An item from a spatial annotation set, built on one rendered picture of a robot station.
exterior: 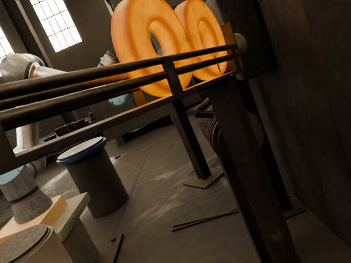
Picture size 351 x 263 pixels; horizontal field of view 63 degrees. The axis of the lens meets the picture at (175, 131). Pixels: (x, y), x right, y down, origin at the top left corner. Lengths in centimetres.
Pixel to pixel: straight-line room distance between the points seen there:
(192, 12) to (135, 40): 19
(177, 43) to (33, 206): 97
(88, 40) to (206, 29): 1082
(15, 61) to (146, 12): 80
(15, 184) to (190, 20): 95
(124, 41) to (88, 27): 1104
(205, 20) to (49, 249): 49
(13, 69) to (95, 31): 1024
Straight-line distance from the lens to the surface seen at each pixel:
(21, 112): 25
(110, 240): 153
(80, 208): 131
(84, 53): 1140
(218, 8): 83
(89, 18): 1146
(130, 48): 39
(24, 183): 127
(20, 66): 116
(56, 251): 54
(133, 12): 42
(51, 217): 127
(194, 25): 55
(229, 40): 66
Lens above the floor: 69
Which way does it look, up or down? 13 degrees down
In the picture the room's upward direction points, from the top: 23 degrees counter-clockwise
